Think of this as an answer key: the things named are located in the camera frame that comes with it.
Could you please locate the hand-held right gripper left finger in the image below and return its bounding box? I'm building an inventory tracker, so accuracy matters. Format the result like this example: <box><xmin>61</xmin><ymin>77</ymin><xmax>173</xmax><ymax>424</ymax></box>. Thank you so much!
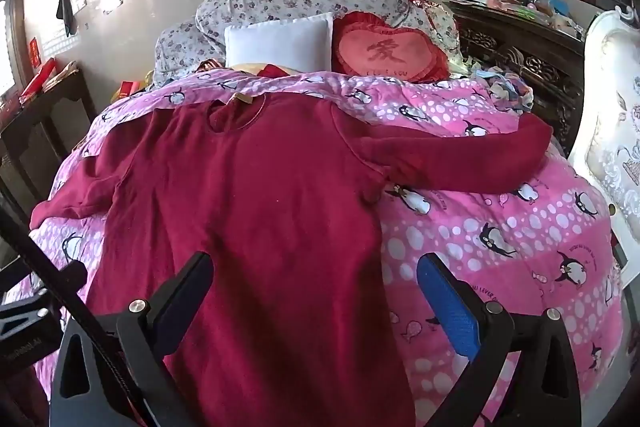
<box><xmin>49</xmin><ymin>251</ymin><xmax>216</xmax><ymax>427</ymax></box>

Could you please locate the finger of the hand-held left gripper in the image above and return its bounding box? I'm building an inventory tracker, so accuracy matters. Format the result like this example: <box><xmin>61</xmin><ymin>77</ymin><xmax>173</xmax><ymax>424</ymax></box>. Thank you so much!
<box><xmin>27</xmin><ymin>261</ymin><xmax>90</xmax><ymax>295</ymax></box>

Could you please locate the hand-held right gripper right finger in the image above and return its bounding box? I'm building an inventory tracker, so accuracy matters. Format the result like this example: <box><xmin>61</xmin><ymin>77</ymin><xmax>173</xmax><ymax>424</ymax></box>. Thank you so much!
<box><xmin>416</xmin><ymin>252</ymin><xmax>583</xmax><ymax>427</ymax></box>

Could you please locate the red long-sleeved shirt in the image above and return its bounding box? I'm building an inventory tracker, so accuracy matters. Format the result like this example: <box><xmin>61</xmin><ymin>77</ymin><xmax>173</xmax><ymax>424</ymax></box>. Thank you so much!
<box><xmin>31</xmin><ymin>94</ymin><xmax>553</xmax><ymax>427</ymax></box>

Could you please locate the pink penguin print blanket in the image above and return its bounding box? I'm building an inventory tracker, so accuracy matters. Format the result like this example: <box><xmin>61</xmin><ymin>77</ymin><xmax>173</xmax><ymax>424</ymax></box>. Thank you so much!
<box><xmin>5</xmin><ymin>69</ymin><xmax>626</xmax><ymax>427</ymax></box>

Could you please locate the dark wooden side table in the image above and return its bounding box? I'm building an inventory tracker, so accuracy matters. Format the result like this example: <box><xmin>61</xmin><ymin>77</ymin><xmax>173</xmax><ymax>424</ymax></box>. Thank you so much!
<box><xmin>0</xmin><ymin>69</ymin><xmax>98</xmax><ymax>218</ymax></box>

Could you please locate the long red box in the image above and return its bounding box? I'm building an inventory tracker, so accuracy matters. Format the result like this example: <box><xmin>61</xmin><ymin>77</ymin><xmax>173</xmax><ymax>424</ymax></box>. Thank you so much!
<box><xmin>20</xmin><ymin>58</ymin><xmax>58</xmax><ymax>100</ymax></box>

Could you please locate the pile of light blue cloths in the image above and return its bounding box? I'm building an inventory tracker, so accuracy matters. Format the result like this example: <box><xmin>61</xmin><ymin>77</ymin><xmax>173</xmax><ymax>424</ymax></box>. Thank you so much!
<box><xmin>472</xmin><ymin>67</ymin><xmax>536</xmax><ymax>112</ymax></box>

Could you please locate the yellow and red cloth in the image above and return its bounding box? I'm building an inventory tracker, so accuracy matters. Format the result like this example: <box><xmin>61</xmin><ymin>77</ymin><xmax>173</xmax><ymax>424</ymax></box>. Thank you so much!
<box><xmin>197</xmin><ymin>59</ymin><xmax>301</xmax><ymax>80</ymax></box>

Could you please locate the white ornate chair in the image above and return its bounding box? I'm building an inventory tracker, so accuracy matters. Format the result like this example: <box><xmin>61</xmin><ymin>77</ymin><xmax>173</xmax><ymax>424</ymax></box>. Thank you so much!
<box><xmin>567</xmin><ymin>4</ymin><xmax>640</xmax><ymax>288</ymax></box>

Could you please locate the red heart-shaped cushion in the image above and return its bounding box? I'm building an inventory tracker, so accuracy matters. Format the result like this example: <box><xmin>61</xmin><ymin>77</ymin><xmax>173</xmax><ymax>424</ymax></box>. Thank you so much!
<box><xmin>331</xmin><ymin>11</ymin><xmax>451</xmax><ymax>84</ymax></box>

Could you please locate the dark carved wooden headboard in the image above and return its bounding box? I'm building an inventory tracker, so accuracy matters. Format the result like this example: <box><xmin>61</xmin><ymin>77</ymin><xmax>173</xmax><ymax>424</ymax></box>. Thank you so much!
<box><xmin>447</xmin><ymin>0</ymin><xmax>586</xmax><ymax>158</ymax></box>

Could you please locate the black hanging cloth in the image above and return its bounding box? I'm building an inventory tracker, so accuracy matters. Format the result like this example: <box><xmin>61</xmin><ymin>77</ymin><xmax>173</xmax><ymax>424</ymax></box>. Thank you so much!
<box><xmin>56</xmin><ymin>0</ymin><xmax>78</xmax><ymax>38</ymax></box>

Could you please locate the white pillow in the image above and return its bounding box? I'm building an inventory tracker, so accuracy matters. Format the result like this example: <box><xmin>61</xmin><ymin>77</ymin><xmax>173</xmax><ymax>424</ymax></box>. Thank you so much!
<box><xmin>223</xmin><ymin>13</ymin><xmax>335</xmax><ymax>72</ymax></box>

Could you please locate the clutter pile on cabinet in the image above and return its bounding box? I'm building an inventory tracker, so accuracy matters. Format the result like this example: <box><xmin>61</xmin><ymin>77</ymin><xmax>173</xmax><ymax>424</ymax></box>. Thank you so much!
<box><xmin>487</xmin><ymin>0</ymin><xmax>586</xmax><ymax>40</ymax></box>

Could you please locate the black cable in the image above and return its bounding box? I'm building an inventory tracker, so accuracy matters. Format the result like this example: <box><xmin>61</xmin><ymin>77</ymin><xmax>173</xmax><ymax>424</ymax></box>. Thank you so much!
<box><xmin>0</xmin><ymin>206</ymin><xmax>153</xmax><ymax>427</ymax></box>

